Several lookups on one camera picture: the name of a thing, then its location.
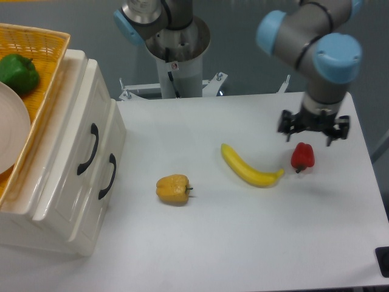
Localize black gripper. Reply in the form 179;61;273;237
277;108;350;147

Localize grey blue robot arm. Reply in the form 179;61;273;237
114;1;362;142

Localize white drawer cabinet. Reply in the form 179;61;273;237
0;48;92;255

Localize red bell pepper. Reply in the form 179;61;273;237
291;142;315;173

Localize yellow banana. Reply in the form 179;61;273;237
221;144;284;187

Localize black corner object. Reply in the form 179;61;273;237
375;246;389;278

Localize yellow bell pepper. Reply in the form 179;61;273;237
156;174;193;204

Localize yellow woven basket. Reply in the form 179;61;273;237
1;23;71;205

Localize beige plate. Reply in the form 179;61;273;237
1;83;31;174

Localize green bell pepper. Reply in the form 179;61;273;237
1;54;40;96

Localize white metal mounting bracket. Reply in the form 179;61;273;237
118;72;291;102

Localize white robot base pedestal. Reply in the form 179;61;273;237
145;16;210;99

